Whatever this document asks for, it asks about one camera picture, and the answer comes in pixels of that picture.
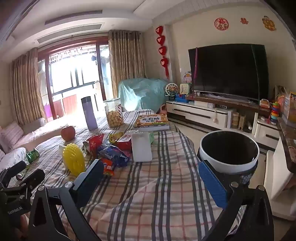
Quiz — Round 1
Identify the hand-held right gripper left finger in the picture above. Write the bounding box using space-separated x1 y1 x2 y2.
28 159 104 241

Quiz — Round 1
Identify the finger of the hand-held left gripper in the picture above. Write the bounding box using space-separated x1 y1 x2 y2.
0 160 26 186
16 169 46 194

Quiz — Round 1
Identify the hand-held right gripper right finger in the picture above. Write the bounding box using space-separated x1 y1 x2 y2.
198 160 274 241

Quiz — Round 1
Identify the orange red snack wrapper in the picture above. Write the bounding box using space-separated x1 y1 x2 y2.
101 158 115 176

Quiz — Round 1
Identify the white round bin black liner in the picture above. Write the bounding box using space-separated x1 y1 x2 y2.
197 130 260 184

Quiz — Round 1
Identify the yellow ribbed plastic object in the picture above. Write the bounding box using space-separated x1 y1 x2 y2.
58 143 86 176

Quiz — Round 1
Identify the yellow green snack packet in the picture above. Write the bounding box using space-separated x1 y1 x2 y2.
109 132 125 146

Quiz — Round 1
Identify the red white paper carton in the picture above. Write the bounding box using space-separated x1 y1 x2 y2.
117 131 133 151

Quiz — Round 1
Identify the white paper box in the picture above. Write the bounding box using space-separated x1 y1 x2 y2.
131 131 152 162

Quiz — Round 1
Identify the person's left hand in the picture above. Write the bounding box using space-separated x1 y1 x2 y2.
20 214 29 232

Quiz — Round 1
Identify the pink striped sofa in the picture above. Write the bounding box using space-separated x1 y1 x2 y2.
0 117 63 167

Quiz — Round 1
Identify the red apple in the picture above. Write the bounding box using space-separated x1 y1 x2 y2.
61 125 76 141

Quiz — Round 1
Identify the purple thermos bottle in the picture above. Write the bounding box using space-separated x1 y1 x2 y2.
81 96 98 131

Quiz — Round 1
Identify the clear cookie jar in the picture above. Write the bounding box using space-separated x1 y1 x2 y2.
103 98 124 128

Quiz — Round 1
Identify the plaid tablecloth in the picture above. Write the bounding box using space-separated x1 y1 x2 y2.
28 108 234 241

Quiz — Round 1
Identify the white side cabinet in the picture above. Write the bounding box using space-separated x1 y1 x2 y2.
264 137 296 220

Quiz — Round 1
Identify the white television cabinet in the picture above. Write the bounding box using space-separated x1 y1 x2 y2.
166 94 281 149

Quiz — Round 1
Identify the thick picture book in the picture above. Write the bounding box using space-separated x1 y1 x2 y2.
133 114 171 131

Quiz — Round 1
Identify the beige patterned curtain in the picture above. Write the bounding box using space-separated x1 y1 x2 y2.
9 47 47 127
108 30 147 99

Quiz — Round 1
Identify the teal covered armchair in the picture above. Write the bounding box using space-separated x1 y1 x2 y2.
117 78 169 112

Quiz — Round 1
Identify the small white desk fan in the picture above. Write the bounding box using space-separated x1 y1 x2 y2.
165 83 179 101

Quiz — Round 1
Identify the wooden sliding glass door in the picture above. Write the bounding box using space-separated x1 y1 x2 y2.
37 39 111 121

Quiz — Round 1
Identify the orange printed box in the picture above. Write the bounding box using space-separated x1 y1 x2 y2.
287 91 296 127

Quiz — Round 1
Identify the black flat television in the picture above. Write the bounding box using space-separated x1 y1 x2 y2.
188 43 270 101

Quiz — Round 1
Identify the red heart hanging decoration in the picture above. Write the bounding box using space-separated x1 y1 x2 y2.
155 25 170 79

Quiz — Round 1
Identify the ceiling air vent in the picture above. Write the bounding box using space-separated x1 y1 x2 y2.
37 23 102 44

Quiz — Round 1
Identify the rainbow stacking ring toy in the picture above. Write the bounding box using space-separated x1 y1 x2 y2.
269 101 279 122

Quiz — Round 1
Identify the round red wall sticker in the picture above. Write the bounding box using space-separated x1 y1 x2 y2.
214 18 229 30

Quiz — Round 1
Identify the cartoon figure wall sticker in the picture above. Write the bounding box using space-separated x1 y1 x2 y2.
262 16 277 31

